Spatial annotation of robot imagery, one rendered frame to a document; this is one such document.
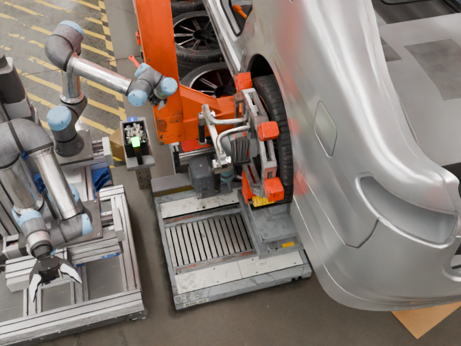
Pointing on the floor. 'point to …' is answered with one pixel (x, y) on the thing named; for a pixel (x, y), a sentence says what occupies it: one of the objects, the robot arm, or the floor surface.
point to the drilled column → (144, 176)
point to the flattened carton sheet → (424, 318)
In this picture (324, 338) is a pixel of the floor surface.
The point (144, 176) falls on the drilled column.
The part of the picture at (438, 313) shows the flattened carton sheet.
